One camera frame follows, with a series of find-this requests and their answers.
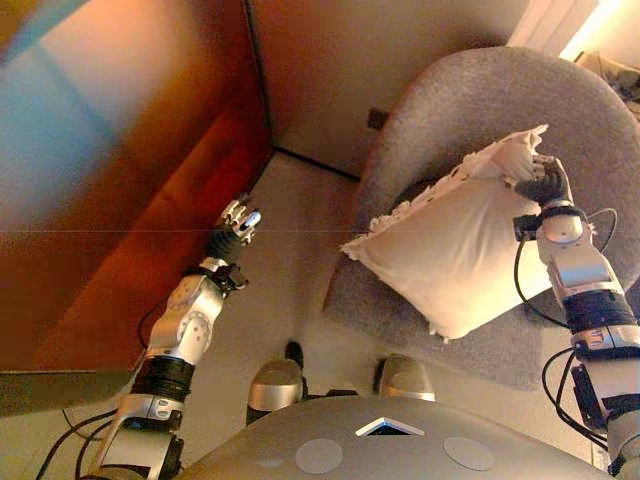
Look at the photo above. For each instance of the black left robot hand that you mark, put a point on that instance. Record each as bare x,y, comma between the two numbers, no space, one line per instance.
227,245

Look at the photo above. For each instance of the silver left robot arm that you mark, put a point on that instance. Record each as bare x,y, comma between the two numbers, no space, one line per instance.
190,320

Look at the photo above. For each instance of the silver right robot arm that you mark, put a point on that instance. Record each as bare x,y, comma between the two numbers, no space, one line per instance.
580,270

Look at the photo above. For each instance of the silver left robot leg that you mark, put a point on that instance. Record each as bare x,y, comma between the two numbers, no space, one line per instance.
272,387

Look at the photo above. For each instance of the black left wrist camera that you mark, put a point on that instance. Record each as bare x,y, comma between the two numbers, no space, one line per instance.
232,280

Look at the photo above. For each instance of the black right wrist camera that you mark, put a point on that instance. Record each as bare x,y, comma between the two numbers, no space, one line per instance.
525,227

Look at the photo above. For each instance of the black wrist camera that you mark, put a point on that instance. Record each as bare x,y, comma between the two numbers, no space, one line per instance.
232,280
525,227

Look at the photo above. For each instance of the cream fringed cushion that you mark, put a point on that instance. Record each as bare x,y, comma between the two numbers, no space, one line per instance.
450,250

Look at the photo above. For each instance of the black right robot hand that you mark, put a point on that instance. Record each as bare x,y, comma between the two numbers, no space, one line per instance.
550,187

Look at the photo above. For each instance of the silver robot leg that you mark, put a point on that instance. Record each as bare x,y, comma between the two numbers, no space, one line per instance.
405,380
272,387

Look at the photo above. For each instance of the dark wall socket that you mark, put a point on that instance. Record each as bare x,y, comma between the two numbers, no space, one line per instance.
376,118

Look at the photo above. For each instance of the grey robot torso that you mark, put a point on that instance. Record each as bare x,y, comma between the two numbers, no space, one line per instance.
390,460

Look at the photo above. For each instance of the grey fabric armchair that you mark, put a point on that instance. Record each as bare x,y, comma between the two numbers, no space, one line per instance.
475,100

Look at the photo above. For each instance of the silver right robot leg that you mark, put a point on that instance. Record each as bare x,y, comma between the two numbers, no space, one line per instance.
405,380

